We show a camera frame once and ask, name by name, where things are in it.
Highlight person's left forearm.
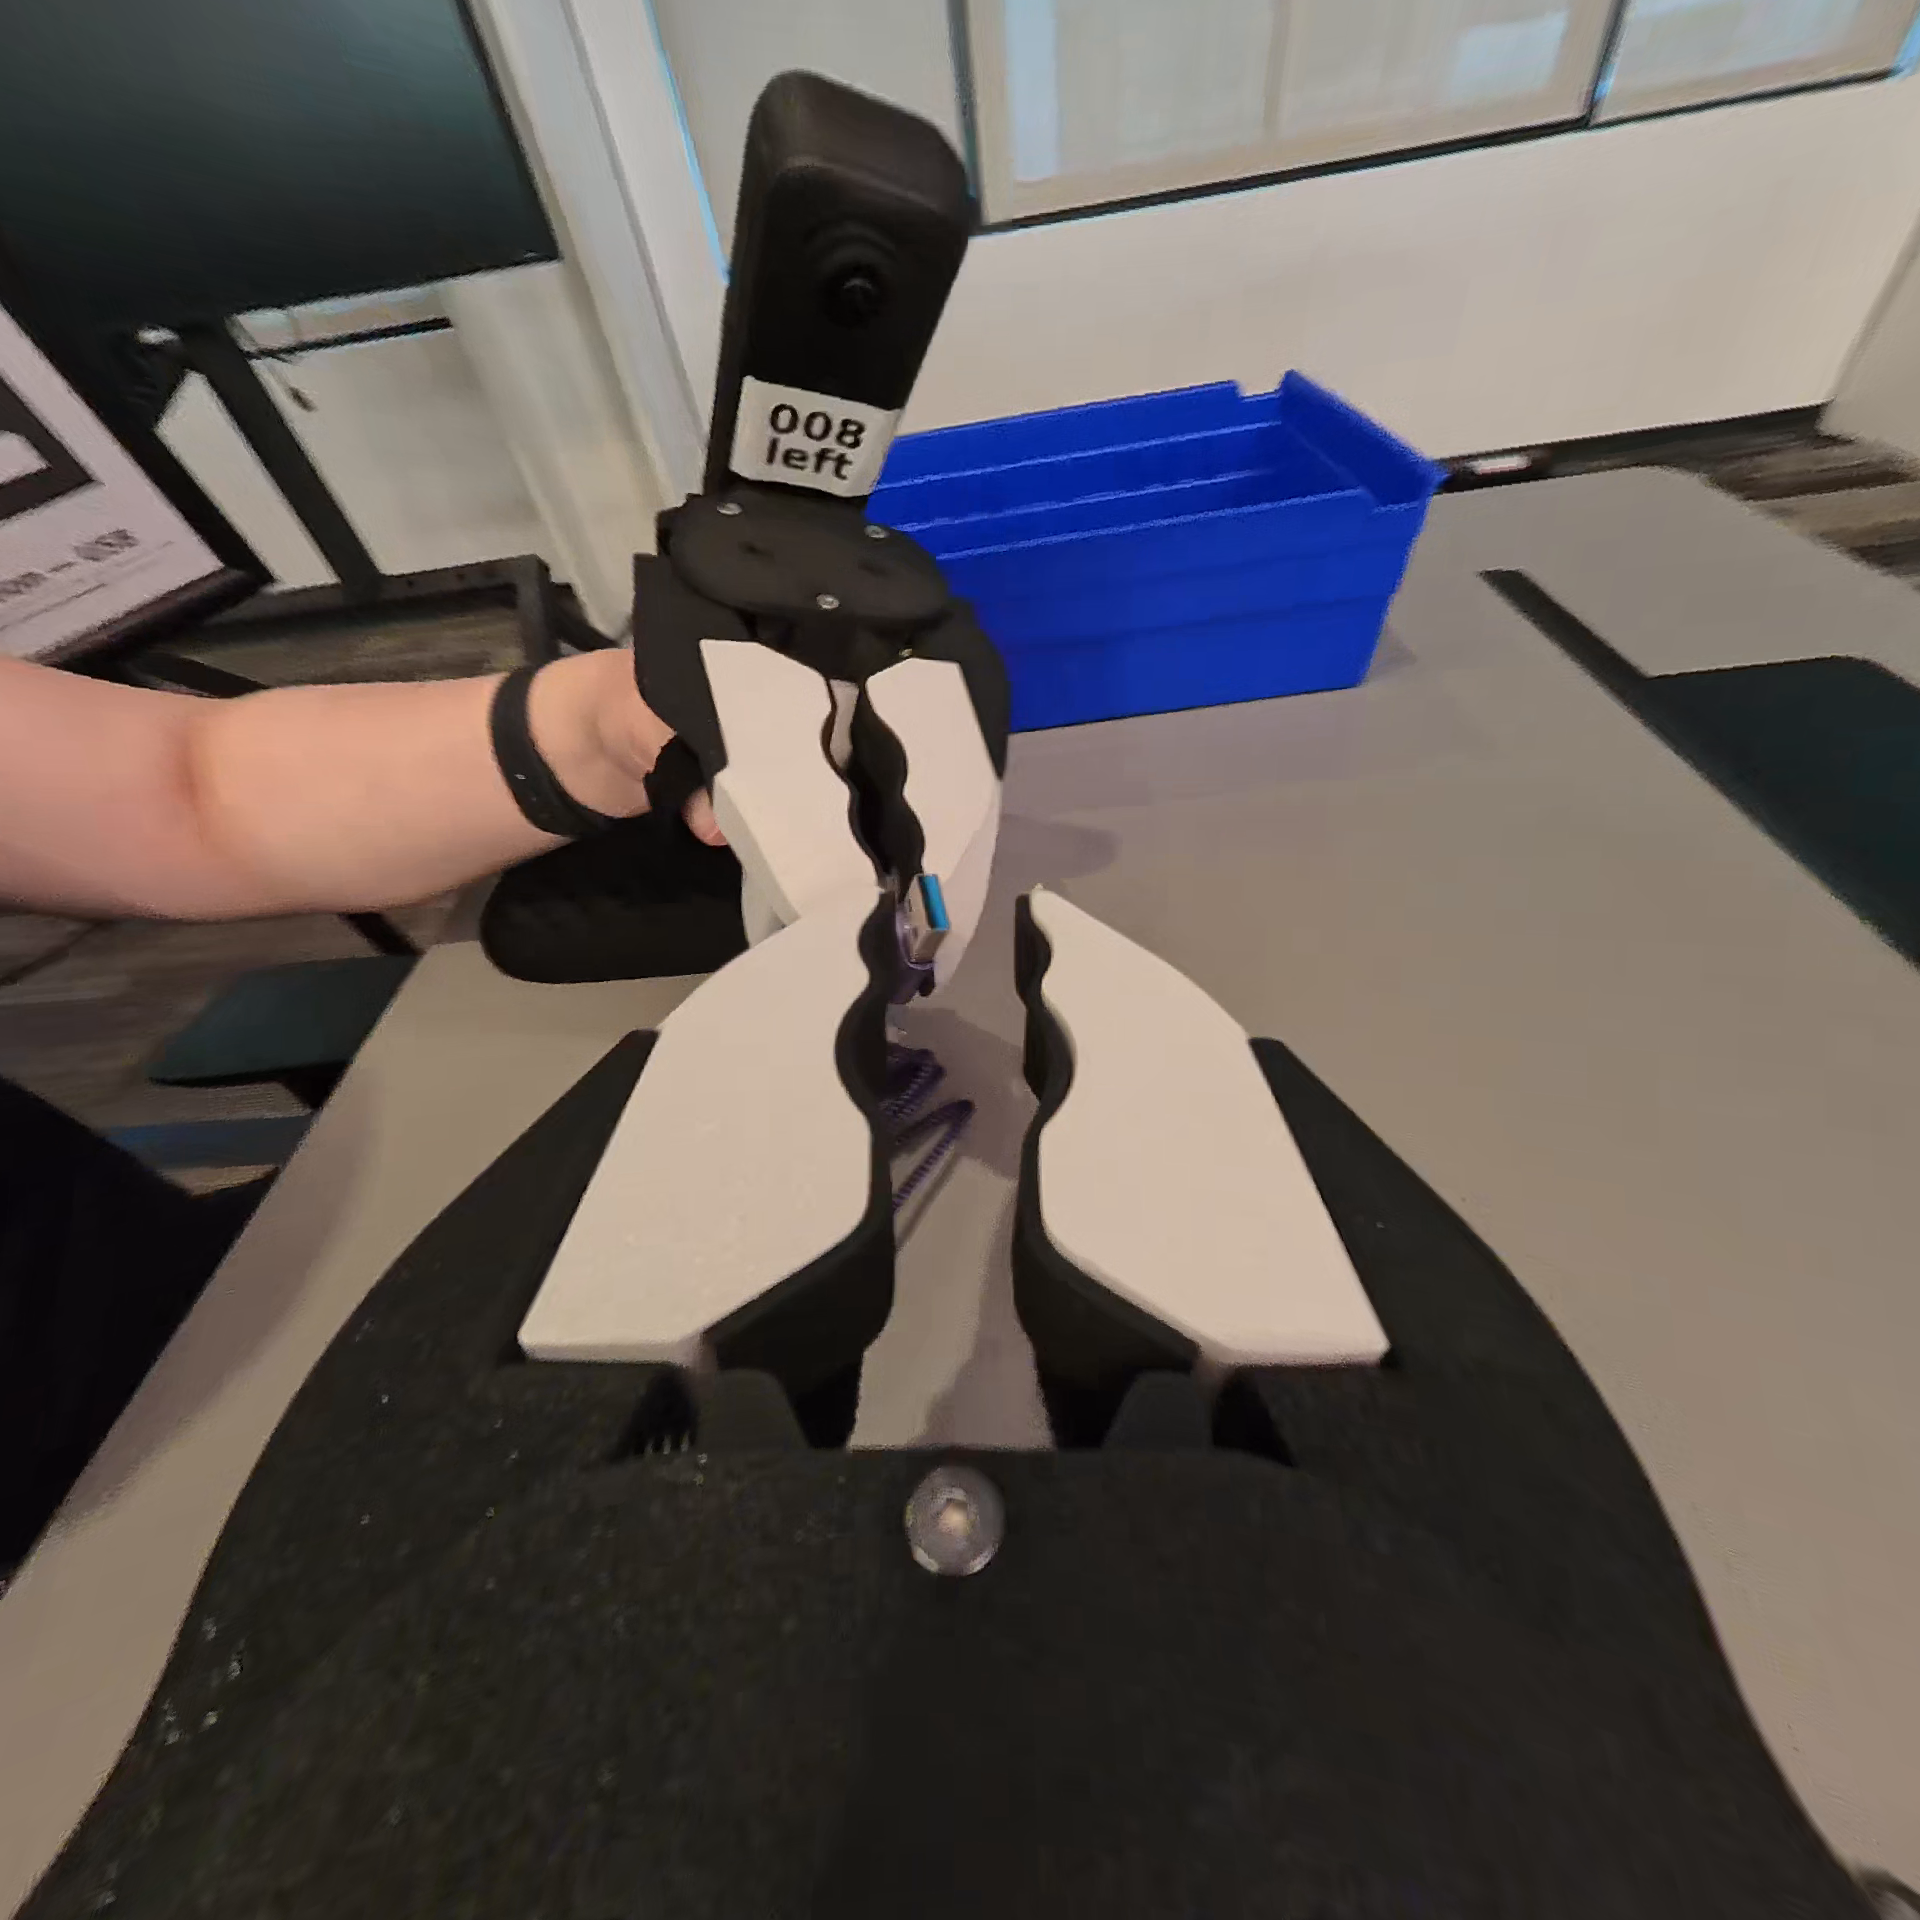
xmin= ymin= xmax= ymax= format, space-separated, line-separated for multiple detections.
xmin=0 ymin=650 xmax=518 ymax=920

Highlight black wrist band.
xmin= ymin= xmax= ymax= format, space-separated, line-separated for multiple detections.
xmin=486 ymin=663 xmax=613 ymax=837

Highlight person's left hand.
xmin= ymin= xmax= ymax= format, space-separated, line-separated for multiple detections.
xmin=574 ymin=644 xmax=736 ymax=848

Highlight black mesh elbow pad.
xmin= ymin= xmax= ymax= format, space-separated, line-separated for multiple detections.
xmin=477 ymin=830 xmax=752 ymax=988

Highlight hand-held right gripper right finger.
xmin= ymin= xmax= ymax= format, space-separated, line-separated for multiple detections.
xmin=1012 ymin=884 xmax=1391 ymax=1370

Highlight large black monitor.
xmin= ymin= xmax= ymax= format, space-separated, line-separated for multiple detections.
xmin=0 ymin=0 xmax=560 ymax=326

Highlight purple braided usb cable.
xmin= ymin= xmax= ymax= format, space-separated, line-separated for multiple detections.
xmin=862 ymin=870 xmax=980 ymax=1205

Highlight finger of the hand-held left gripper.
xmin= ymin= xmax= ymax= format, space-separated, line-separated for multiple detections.
xmin=695 ymin=637 xmax=887 ymax=961
xmin=858 ymin=650 xmax=1008 ymax=965

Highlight framed marker sign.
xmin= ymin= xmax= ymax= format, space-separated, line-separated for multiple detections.
xmin=0 ymin=304 xmax=277 ymax=665

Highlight window with white blinds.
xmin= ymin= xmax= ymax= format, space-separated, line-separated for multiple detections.
xmin=959 ymin=0 xmax=1920 ymax=225

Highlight blue plastic bin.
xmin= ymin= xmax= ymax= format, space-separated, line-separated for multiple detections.
xmin=863 ymin=370 xmax=1450 ymax=733

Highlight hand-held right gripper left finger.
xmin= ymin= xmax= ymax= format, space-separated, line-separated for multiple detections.
xmin=516 ymin=884 xmax=902 ymax=1370

